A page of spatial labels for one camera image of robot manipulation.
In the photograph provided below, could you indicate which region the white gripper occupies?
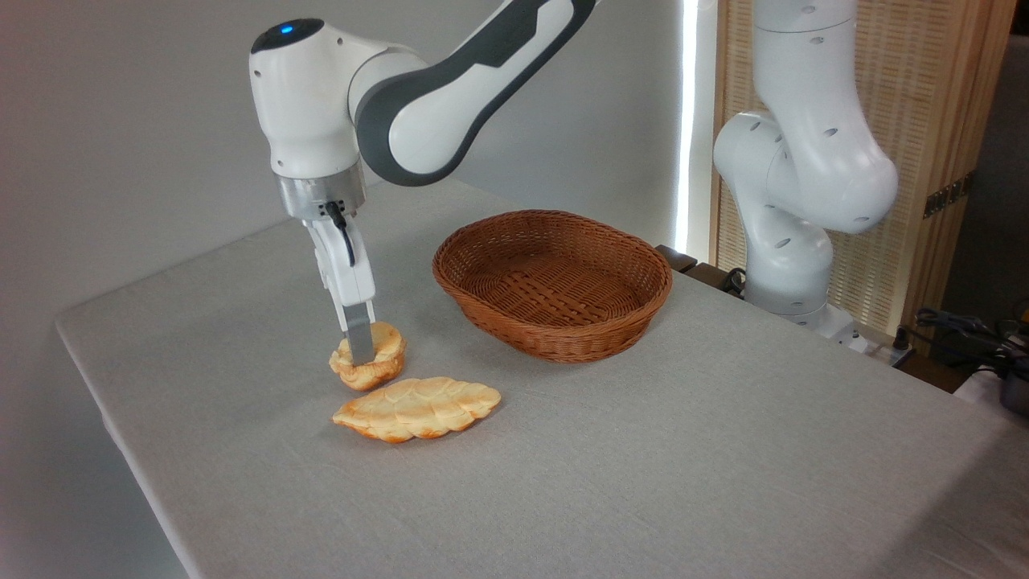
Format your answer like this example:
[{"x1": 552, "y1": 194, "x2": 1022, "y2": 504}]
[{"x1": 303, "y1": 214, "x2": 378, "y2": 365}]

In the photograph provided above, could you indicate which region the small round bread roll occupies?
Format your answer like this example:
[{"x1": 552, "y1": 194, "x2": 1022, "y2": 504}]
[{"x1": 329, "y1": 322, "x2": 408, "y2": 392}]

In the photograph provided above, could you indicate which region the long leaf-shaped bread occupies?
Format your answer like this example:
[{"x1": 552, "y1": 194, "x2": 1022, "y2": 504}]
[{"x1": 331, "y1": 376, "x2": 502, "y2": 445}]

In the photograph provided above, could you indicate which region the brown wicker basket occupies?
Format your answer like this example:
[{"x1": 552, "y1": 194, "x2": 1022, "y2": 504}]
[{"x1": 432, "y1": 209, "x2": 674, "y2": 364}]

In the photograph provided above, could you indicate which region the grey tablecloth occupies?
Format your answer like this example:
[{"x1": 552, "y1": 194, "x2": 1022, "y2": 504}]
[{"x1": 55, "y1": 179, "x2": 1029, "y2": 579}]

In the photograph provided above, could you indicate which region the dark wooden block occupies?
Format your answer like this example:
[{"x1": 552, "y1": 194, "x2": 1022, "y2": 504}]
[{"x1": 655, "y1": 244, "x2": 699, "y2": 275}]

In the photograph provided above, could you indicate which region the dark metal screen hinge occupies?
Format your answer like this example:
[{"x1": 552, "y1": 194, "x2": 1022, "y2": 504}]
[{"x1": 923, "y1": 172, "x2": 976, "y2": 220}]

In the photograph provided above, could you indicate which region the bamboo folding screen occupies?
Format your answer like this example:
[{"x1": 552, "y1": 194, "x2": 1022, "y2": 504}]
[{"x1": 711, "y1": 0, "x2": 1019, "y2": 339}]

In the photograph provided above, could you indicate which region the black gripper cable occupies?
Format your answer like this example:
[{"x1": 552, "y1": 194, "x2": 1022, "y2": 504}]
[{"x1": 324, "y1": 200, "x2": 358, "y2": 269}]

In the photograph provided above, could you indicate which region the black cable bundle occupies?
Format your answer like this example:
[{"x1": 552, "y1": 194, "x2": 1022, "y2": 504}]
[{"x1": 915, "y1": 307, "x2": 1029, "y2": 380}]

